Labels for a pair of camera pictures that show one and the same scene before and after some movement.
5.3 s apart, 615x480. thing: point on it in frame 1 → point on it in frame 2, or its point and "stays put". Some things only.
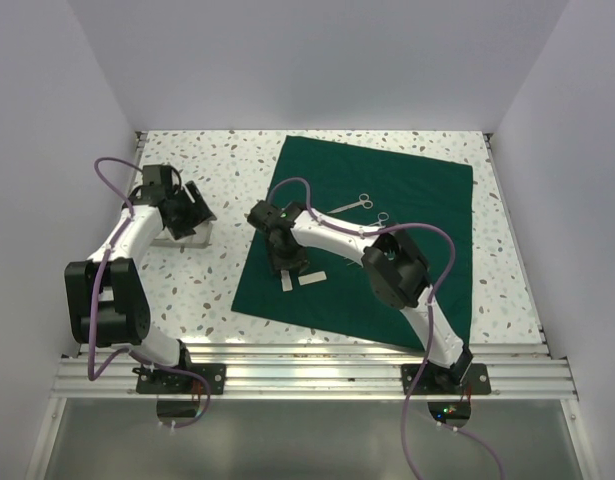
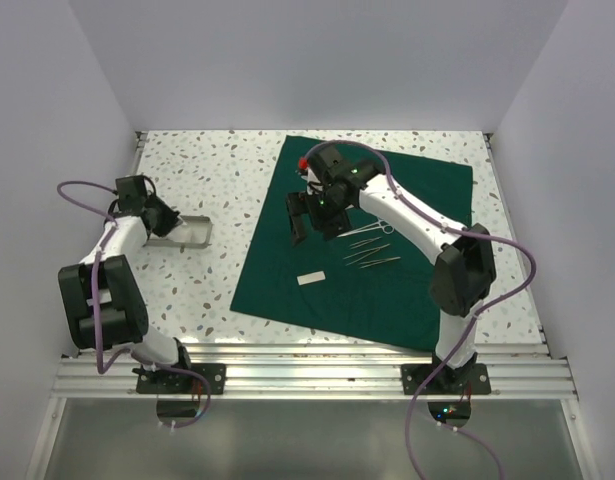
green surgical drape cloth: (372, 190) stays put
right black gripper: (299, 262) → (303, 202)
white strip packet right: (310, 278) stays put
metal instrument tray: (200, 239) stays put
